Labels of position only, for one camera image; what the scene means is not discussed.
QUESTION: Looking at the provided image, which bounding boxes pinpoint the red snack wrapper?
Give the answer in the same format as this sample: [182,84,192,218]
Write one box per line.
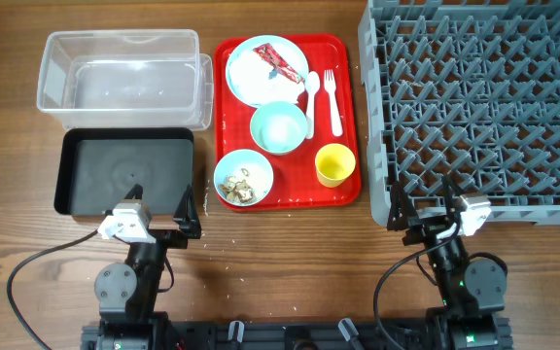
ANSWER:
[253,43,305,84]

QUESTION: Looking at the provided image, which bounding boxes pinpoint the light blue plate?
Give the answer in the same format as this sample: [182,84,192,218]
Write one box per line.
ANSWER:
[225,35,309,108]

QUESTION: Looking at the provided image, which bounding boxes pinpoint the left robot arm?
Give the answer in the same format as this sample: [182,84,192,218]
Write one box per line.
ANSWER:
[81,184,201,350]

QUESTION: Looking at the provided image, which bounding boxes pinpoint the light blue small bowl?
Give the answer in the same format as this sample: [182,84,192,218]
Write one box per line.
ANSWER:
[213,149,274,207]

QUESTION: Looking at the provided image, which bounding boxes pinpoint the black plastic tray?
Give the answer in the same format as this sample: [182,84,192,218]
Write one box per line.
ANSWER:
[53,127,194,216]

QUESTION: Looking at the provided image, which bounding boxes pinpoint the yellow plastic cup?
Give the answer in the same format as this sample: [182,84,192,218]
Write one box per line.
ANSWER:
[315,143,357,188]

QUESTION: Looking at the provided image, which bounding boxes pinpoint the clear plastic bin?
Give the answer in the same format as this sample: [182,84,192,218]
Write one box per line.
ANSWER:
[36,29,214,131]

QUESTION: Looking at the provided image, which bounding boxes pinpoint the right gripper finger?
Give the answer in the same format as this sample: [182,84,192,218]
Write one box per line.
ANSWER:
[387,182,418,231]
[441,175,463,214]

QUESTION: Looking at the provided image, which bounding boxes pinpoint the pink plastic fork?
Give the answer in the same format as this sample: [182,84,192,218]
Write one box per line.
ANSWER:
[324,69,343,137]

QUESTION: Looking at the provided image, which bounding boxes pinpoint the grey dishwasher rack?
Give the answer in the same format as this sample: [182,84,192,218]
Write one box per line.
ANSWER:
[358,0,560,225]

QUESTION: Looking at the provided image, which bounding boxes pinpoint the mint green bowl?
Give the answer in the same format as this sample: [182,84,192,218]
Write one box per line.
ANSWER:
[250,101,308,156]

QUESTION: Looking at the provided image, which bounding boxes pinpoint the white plastic spoon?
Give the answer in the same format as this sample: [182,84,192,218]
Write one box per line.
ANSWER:
[305,71,320,139]

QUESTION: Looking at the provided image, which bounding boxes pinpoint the rice and nut leftovers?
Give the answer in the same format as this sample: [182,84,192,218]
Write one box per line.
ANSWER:
[219,168,256,205]

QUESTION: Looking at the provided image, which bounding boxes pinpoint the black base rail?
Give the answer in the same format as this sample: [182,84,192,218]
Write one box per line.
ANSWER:
[80,318,512,350]

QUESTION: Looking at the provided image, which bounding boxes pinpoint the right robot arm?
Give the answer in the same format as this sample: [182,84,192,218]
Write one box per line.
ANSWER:
[373,176,512,349]

